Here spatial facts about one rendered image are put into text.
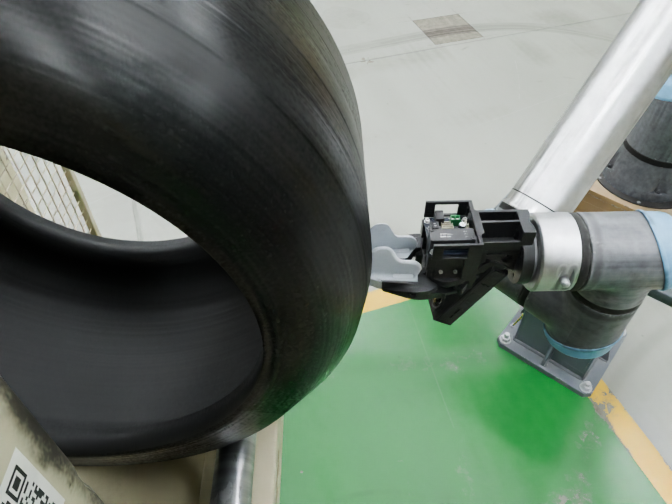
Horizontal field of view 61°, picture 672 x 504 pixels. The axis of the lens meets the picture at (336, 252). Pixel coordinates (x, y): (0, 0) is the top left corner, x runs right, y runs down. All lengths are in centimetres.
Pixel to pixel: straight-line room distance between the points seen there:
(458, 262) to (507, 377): 128
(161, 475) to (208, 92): 59
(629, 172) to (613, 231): 80
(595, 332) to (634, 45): 36
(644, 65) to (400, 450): 121
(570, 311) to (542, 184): 17
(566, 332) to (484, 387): 107
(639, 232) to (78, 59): 56
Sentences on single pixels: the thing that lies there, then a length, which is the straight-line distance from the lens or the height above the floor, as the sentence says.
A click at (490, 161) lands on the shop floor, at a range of 264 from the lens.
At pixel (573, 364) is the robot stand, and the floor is 6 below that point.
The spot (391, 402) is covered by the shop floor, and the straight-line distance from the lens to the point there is 177.
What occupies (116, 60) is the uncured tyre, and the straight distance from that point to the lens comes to 33.
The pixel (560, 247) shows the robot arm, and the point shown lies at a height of 111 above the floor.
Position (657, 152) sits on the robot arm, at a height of 80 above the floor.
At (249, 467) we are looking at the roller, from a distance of 69.
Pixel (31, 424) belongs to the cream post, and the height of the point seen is 125.
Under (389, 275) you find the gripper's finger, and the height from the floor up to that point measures 107.
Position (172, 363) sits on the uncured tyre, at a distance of 78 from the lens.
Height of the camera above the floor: 154
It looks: 46 degrees down
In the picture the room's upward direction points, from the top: straight up
